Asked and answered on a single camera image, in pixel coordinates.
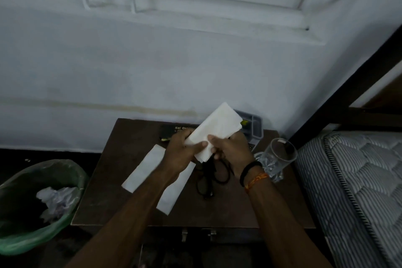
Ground black eyeglasses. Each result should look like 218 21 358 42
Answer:
196 161 217 199

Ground large white paper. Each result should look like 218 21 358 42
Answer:
36 186 79 223

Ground grey plastic organizer box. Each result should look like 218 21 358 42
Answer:
234 109 263 152

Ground clear drinking glass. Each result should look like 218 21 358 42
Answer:
262 138 298 177

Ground trash bin with green liner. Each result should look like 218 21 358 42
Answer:
0 159 88 256

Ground person's right hand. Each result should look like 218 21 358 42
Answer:
208 131 257 180

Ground striped mattress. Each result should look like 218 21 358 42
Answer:
295 131 402 268

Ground black eyeglasses case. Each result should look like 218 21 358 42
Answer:
160 124 200 143

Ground orange thread bracelet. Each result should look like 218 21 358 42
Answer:
244 173 270 193

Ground dark wooden bed frame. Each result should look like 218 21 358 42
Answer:
289 24 402 149

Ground person's left forearm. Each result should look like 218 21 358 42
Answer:
64 170 178 268

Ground brown bedside table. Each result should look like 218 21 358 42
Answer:
70 118 316 243

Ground clear glass ashtray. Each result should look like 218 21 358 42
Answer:
253 151 285 183

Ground person's right forearm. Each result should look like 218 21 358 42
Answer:
247 178 333 268

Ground white paper sheet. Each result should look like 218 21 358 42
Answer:
183 102 243 163
121 144 196 216

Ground person's left hand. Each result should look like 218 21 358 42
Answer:
158 128 209 181

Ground black wristband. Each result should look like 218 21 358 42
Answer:
239 161 263 187

